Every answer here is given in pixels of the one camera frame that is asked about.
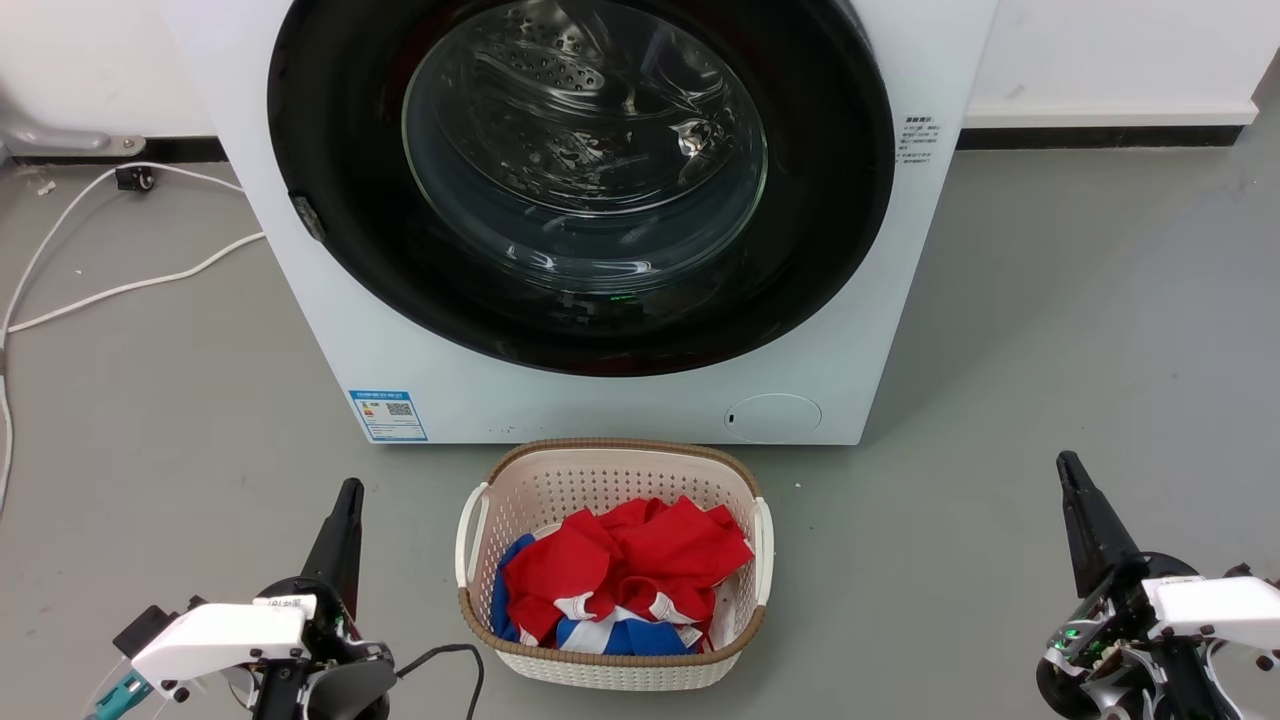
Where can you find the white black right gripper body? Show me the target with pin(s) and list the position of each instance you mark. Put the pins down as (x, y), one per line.
(1200, 640)

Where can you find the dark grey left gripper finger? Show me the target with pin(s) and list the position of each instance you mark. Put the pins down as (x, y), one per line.
(338, 545)

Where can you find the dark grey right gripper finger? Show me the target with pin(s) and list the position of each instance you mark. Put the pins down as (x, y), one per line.
(1092, 530)

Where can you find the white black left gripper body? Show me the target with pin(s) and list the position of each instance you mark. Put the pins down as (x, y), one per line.
(230, 635)

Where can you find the white front-load washing machine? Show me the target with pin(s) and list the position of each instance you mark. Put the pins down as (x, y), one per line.
(620, 405)

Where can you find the round black glass washer door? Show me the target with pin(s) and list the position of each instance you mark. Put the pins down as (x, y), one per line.
(820, 200)

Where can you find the blue energy label sticker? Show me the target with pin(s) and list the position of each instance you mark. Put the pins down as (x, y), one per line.
(388, 415)

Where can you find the cream perforated laundry basket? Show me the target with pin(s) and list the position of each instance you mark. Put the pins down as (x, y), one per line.
(560, 480)

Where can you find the red garment with white trim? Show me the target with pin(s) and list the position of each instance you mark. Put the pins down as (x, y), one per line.
(640, 550)

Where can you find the round white filter cover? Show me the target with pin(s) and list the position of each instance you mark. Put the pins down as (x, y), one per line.
(772, 417)

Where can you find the black text warning label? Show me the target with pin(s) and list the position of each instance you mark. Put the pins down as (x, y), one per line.
(918, 140)

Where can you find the grey metal floor bracket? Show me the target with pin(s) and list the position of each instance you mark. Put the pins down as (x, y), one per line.
(50, 137)

